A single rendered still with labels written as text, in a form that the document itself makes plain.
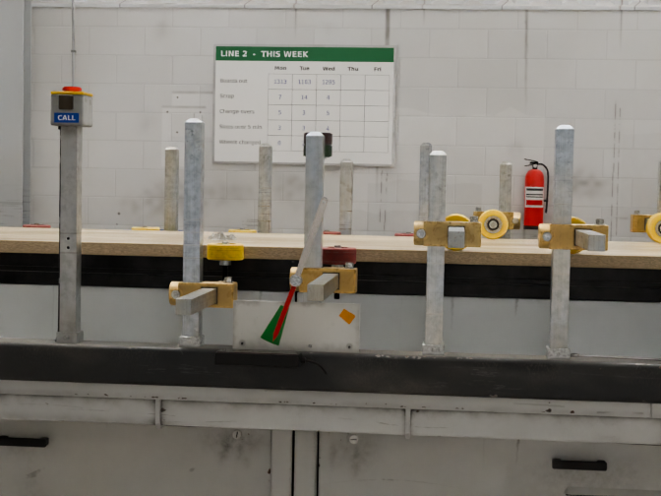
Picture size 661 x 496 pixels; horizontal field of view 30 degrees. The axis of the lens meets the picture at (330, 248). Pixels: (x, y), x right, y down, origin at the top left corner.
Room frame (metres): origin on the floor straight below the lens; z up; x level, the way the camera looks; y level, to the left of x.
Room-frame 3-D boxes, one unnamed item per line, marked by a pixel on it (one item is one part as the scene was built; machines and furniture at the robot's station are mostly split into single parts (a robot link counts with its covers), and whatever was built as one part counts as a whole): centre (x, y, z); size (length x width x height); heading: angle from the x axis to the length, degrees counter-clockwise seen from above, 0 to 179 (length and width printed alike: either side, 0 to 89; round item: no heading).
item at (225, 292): (2.54, 0.26, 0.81); 0.14 x 0.06 x 0.05; 84
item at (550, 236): (2.47, -0.48, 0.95); 0.14 x 0.06 x 0.05; 84
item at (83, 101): (2.57, 0.54, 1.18); 0.07 x 0.07 x 0.08; 84
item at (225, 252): (2.69, 0.23, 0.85); 0.08 x 0.08 x 0.11
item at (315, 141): (2.52, 0.04, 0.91); 0.04 x 0.04 x 0.48; 84
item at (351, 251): (2.63, -0.02, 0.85); 0.08 x 0.08 x 0.11
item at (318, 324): (2.50, 0.07, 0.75); 0.26 x 0.01 x 0.10; 84
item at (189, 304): (2.49, 0.25, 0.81); 0.43 x 0.03 x 0.04; 174
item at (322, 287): (2.43, 0.00, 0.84); 0.43 x 0.03 x 0.04; 174
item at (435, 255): (2.50, -0.21, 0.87); 0.04 x 0.04 x 0.48; 84
